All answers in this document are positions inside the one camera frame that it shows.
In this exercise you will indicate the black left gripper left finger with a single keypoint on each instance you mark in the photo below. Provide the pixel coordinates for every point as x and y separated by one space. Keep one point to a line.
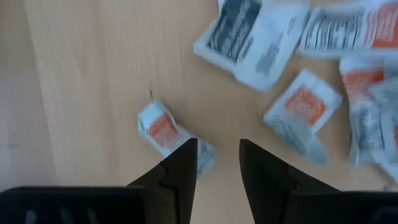
174 193

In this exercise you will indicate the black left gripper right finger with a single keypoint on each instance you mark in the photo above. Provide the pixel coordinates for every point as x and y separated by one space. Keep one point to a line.
264 186

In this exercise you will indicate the red-printed white packet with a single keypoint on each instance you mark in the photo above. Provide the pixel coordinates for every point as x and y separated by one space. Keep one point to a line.
362 81
303 109
161 130
348 29

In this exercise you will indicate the white first aid packet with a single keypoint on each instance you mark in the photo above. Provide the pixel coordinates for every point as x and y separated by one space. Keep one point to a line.
373 133

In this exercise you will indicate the large white packet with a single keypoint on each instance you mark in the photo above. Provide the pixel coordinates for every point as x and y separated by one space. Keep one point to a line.
248 40

